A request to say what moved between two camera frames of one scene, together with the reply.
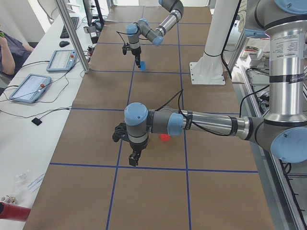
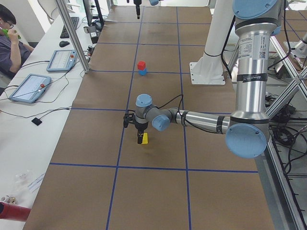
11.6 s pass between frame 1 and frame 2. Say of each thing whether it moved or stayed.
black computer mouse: stayed
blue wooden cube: moved
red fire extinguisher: stayed
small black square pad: stayed
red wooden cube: moved
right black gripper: moved
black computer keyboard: stayed
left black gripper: moved
